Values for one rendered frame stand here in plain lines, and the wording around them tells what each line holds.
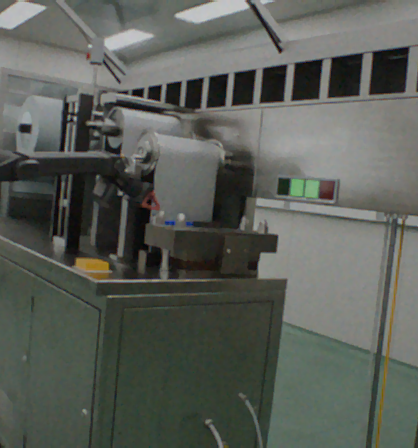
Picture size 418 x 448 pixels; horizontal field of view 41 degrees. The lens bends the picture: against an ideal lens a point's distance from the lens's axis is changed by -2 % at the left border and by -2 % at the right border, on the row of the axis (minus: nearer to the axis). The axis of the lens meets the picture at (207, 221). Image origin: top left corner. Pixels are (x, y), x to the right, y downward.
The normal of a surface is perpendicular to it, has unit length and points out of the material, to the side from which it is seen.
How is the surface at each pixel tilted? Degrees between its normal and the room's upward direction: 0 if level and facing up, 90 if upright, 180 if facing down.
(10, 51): 90
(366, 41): 90
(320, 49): 90
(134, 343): 90
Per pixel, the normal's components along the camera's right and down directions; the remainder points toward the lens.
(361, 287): -0.80, -0.05
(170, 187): 0.59, 0.11
